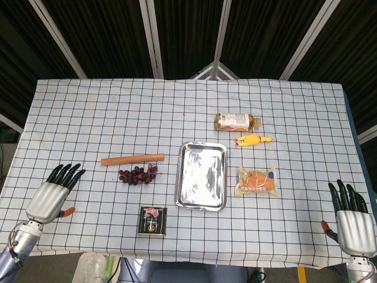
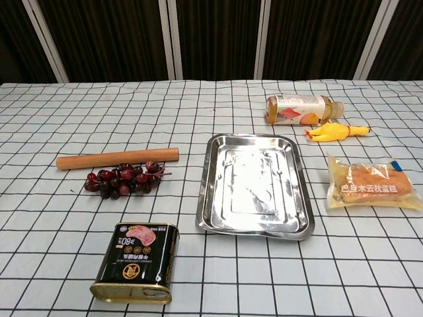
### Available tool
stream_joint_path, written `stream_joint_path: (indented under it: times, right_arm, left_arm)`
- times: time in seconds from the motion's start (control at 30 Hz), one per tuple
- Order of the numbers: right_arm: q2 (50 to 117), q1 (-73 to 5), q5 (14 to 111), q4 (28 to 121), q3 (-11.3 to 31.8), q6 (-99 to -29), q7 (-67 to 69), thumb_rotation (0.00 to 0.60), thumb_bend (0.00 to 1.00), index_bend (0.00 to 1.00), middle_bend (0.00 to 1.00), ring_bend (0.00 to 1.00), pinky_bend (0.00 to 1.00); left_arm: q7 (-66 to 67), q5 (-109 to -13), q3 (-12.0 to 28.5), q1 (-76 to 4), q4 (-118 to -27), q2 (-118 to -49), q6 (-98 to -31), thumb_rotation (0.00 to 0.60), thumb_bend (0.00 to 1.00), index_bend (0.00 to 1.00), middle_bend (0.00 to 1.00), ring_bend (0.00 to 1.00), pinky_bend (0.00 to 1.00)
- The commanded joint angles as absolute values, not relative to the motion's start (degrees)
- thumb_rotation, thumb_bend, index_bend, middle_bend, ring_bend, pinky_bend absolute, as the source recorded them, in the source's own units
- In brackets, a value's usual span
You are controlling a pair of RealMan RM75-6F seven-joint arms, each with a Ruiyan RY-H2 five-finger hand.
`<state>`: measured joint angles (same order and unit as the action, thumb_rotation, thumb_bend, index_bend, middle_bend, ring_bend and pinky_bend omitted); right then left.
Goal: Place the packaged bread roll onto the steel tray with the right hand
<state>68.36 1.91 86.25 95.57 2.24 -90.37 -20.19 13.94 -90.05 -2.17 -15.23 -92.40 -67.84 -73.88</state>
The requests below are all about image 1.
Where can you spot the plastic tea drink bottle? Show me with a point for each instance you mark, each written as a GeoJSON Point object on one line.
{"type": "Point", "coordinates": [235, 122]}

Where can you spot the bunch of dark red grapes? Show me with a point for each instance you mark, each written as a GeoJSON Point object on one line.
{"type": "Point", "coordinates": [137, 174]}

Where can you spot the small black printed box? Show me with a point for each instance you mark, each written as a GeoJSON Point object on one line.
{"type": "Point", "coordinates": [152, 221]}

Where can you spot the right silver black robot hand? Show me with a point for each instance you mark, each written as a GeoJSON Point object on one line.
{"type": "Point", "coordinates": [353, 227]}

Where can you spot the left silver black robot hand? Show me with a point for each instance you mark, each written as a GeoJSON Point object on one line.
{"type": "Point", "coordinates": [48, 200]}

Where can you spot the rectangular metal tray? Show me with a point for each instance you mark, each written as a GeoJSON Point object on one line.
{"type": "Point", "coordinates": [201, 177]}

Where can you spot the brown wooden stick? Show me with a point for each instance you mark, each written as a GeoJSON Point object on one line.
{"type": "Point", "coordinates": [132, 159]}

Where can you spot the clear plastic bag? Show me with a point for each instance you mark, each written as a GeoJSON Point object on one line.
{"type": "Point", "coordinates": [89, 268]}

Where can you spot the white checkered tablecloth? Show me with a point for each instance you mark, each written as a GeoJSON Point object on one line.
{"type": "Point", "coordinates": [117, 118]}

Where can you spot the white triangular frame bracket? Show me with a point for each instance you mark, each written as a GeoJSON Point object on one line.
{"type": "Point", "coordinates": [214, 70]}

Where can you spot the packaged bread in clear wrapper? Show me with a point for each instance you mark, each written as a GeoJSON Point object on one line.
{"type": "Point", "coordinates": [257, 181]}

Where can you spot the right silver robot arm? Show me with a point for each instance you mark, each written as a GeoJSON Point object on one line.
{"type": "Point", "coordinates": [360, 269]}

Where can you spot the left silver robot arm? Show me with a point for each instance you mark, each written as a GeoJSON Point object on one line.
{"type": "Point", "coordinates": [16, 247]}

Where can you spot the yellow rubber chicken toy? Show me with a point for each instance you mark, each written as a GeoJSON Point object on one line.
{"type": "Point", "coordinates": [254, 140]}

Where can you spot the blue grey chair seat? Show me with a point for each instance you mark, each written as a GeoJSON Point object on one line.
{"type": "Point", "coordinates": [188, 272]}

